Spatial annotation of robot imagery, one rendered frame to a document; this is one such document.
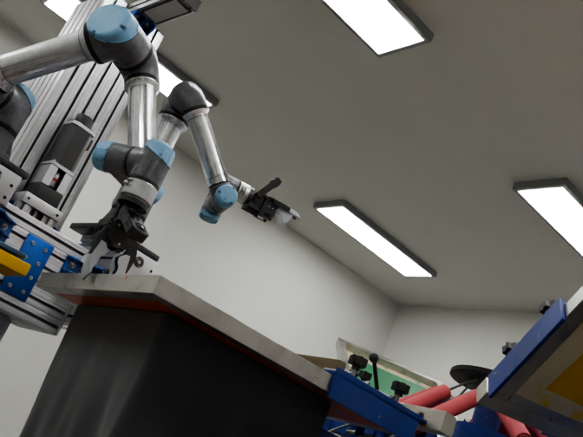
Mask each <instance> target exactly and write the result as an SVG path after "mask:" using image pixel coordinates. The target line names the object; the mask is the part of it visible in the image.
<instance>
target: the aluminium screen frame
mask: <svg viewBox="0 0 583 437"><path fill-rule="evenodd" d="M81 277H82V274H81V273H50V272H43V274H42V275H41V277H40V279H39V280H38V282H37V284H36V287H38V288H40V289H42V290H45V291H47V292H48V293H49V294H51V295H53V296H55V297H58V298H60V299H62V300H63V301H65V302H67V303H70V304H72V305H74V306H75V307H77V306H78V305H76V304H74V303H71V302H70V301H68V300H67V299H65V298H63V297H60V296H58V295H57V294H55V293H58V294H70V295H81V296H92V297H115V298H126V299H138V300H149V301H158V302H160V303H163V304H165V305H166V306H167V307H169V308H171V309H173V310H175V311H177V312H179V313H181V315H183V316H186V317H187V318H189V319H191V320H193V321H195V322H196V323H198V324H200V325H202V326H203V327H205V328H207V329H209V330H211V331H212V332H214V333H216V334H218V335H219V336H222V337H224V338H225V339H226V340H228V341H230V342H232V343H234V344H236V345H238V346H240V347H241V348H242V349H245V350H247V351H248V352H250V353H252V354H254V355H255V356H257V357H259V358H261V359H262V360H264V361H266V362H269V363H270V364H271V365H273V366H275V367H277V368H278V369H281V370H283V371H284V372H286V373H287V374H289V375H291V376H293V377H295V378H297V379H299V380H300V381H302V382H304V383H306V384H307V385H309V386H311V387H313V388H315V389H316V390H318V391H320V392H321V393H323V394H325V395H327V393H328V390H329V388H330V385H331V381H332V378H333V376H334V375H331V374H330V373H328V372H326V371H325V370H323V369H321V368H320V367H318V366H316V365H315V364H313V363H311V362H309V361H307V360H305V359H304V358H303V357H301V356H300V355H297V354H295V353H294V352H292V351H290V350H289V349H287V348H285V347H284V346H282V345H280V344H279V343H277V342H274V341H273V340H272V339H270V338H269V337H267V336H264V335H263V334H261V333H259V332H258V331H257V330H255V329H253V328H251V327H249V326H248V325H246V324H244V323H242V322H241V321H239V320H238V319H236V318H234V317H233V316H230V315H228V314H227V313H225V312H224V311H223V310H220V309H218V308H217V307H215V306H213V305H212V304H210V303H208V302H207V301H205V300H203V299H202V298H200V297H197V296H196V295H194V294H193V293H192V292H190V291H188V290H186V289H184V288H182V287H181V286H179V285H178V284H176V283H174V282H172V281H171V280H169V279H167V278H166V277H163V276H162V275H135V274H93V273H90V274H89V275H88V276H87V277H86V278H85V279H83V280H82V279H81ZM326 419H330V420H334V421H341V422H344V423H348V424H351V425H355V426H359V427H366V428H369V429H373V430H377V431H380V432H385V433H388V434H391V433H390V432H388V431H386V430H385V429H381V428H378V427H371V426H367V425H364V424H359V423H356V422H352V421H345V420H341V419H338V418H334V417H330V416H326Z"/></svg>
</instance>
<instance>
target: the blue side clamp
mask: <svg viewBox="0 0 583 437"><path fill-rule="evenodd" d="M324 370H325V371H326V372H328V373H330V374H331V375H334V376H333V378H332V381H331V385H330V388H329V390H328V393H327V396H326V397H327V398H329V399H331V400H332V401H334V402H336V403H338V404H339V405H341V406H343V407H345V408H347V409H349V410H350V411H352V412H354V413H355V414H358V415H360V416H362V417H363V418H365V419H366V420H368V421H370V422H372V423H374V424H376V425H378V426H379V427H381V428H383V429H385V430H386V431H388V432H390V433H392V434H394V435H395V436H397V437H414V436H415V433H416V428H417V425H418V422H419V420H420V415H419V414H417V413H415V412H413V411H412V410H410V409H408V408H406V407H405V406H404V405H402V404H400V403H399V402H397V401H395V400H393V399H391V398H390V397H389V396H387V395H385V394H383V393H382V392H380V391H378V390H376V389H375V388H373V387H372V386H370V385H368V384H367V383H365V382H363V381H361V380H359V379H358V378H356V377H355V376H354V375H351V374H350V373H348V372H346V371H345V370H343V369H341V368H339V367H337V368H336V371H335V370H329V369H324Z"/></svg>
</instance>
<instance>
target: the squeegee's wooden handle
mask: <svg viewBox="0 0 583 437"><path fill-rule="evenodd" d="M297 355H300V356H301V357H303V358H304V359H305V360H307V361H309V362H311V363H313V364H315V365H316V366H318V367H320V368H321V369H323V368H330V369H336V368H337V367H339V368H341V369H343V370H345V367H346V364H345V362H343V361H341V360H338V359H332V358H326V357H320V356H314V355H301V354H297Z"/></svg>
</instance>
